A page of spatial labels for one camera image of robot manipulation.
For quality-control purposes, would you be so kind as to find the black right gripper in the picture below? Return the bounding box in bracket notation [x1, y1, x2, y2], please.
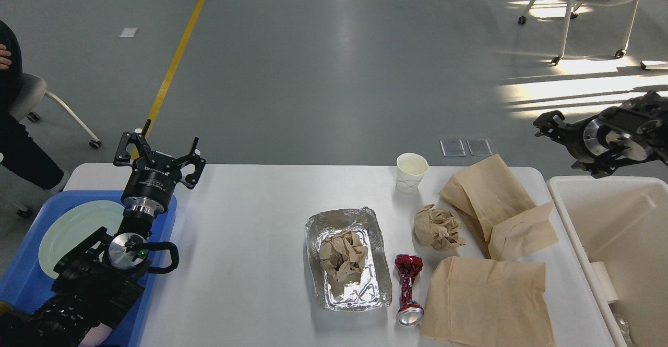
[533, 110, 621, 179]

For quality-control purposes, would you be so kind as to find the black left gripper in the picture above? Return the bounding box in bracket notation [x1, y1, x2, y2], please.
[114, 119, 207, 216]

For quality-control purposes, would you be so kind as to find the light green plate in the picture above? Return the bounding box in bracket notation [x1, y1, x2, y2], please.
[38, 200, 124, 280]

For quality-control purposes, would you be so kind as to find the white paper cup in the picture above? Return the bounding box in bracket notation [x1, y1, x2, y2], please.
[396, 153, 430, 194]
[590, 261, 619, 304]

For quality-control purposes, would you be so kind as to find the brown paper ball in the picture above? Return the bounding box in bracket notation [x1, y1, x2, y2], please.
[414, 204, 466, 252]

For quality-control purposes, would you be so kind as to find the pink mug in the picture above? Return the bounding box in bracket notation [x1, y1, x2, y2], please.
[78, 324, 113, 347]

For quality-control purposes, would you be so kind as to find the aluminium foil tray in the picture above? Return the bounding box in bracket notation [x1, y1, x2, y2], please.
[305, 207, 392, 312]

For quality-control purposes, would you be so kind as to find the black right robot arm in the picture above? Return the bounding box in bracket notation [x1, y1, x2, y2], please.
[533, 91, 667, 178]

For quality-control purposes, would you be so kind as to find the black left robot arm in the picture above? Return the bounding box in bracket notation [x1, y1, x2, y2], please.
[2, 119, 207, 346]

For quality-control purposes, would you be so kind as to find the person's left hand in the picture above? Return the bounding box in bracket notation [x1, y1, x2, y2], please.
[0, 43, 12, 70]

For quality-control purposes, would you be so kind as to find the white plastic bin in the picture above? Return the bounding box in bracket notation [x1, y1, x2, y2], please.
[548, 176, 667, 346]

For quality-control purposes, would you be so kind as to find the rear brown paper bag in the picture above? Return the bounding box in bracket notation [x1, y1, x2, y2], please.
[439, 154, 558, 261]

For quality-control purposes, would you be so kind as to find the brown paper bag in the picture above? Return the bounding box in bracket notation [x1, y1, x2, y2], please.
[420, 256, 556, 346]
[439, 154, 558, 261]

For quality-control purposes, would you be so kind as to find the metal floor socket plate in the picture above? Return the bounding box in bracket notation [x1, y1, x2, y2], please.
[440, 139, 494, 158]

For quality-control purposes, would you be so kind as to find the seated person in black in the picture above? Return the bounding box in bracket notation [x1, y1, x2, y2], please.
[1, 22, 69, 194]

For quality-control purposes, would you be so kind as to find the blue plastic tray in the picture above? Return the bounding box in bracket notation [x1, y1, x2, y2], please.
[1, 190, 177, 346]

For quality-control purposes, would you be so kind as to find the front brown paper bag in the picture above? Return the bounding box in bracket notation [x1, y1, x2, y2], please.
[420, 256, 556, 346]

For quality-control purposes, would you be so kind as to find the crumpled brown paper in tray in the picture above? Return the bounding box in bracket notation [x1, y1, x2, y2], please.
[319, 230, 369, 283]

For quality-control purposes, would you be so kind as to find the crushed red can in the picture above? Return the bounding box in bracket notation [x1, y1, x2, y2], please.
[395, 254, 424, 326]

